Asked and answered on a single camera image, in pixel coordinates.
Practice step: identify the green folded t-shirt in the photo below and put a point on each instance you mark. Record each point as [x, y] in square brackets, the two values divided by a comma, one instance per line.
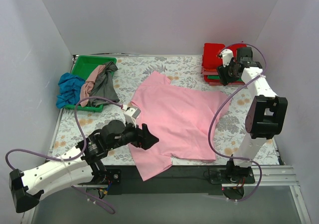
[211, 78]

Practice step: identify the aluminium frame rail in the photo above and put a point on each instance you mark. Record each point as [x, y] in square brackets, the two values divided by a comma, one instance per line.
[182, 195]

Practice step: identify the red folded t-shirt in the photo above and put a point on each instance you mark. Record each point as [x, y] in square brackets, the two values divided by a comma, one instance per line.
[210, 57]

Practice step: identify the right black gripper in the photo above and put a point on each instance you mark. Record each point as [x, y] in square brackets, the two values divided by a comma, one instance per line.
[223, 74]

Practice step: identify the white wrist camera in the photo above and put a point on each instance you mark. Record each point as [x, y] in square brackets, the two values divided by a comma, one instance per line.
[131, 114]
[226, 55]

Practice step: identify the dusty pink t-shirt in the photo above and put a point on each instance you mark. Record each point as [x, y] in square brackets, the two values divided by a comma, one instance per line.
[90, 82]

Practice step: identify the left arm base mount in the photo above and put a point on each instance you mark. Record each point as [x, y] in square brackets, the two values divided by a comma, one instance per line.
[103, 180]

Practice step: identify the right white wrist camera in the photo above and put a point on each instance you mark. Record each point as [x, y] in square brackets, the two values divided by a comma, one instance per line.
[226, 55]

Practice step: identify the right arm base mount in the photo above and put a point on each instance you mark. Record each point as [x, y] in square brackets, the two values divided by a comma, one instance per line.
[232, 187]

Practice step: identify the blue t-shirt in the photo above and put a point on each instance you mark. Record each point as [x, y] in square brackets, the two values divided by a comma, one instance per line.
[69, 87]

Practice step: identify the green plastic bin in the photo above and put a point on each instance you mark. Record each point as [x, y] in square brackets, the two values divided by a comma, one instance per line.
[83, 67]

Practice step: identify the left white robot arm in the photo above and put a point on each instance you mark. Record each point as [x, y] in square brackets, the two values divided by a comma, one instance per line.
[81, 165]

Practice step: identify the grey t-shirt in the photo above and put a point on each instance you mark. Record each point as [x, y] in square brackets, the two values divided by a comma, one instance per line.
[103, 86]

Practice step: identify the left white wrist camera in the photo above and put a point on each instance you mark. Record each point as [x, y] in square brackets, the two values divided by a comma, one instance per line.
[131, 114]

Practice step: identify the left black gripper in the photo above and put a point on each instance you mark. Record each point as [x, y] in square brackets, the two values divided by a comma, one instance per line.
[140, 137]

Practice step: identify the floral table mat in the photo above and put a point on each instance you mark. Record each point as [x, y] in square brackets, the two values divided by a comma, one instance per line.
[183, 71]

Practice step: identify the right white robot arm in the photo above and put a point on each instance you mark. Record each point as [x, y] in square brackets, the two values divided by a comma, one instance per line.
[266, 114]

